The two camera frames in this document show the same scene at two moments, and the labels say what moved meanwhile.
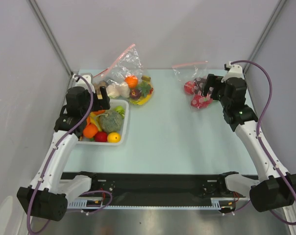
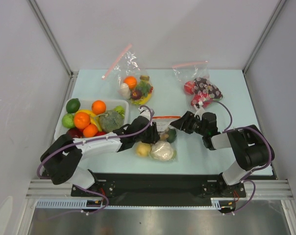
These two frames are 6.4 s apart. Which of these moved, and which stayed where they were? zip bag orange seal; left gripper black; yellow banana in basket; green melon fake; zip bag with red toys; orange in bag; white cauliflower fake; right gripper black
Moved: right gripper black; zip bag orange seal; left gripper black; white cauliflower fake
Stayed: yellow banana in basket; zip bag with red toys; orange in bag; green melon fake
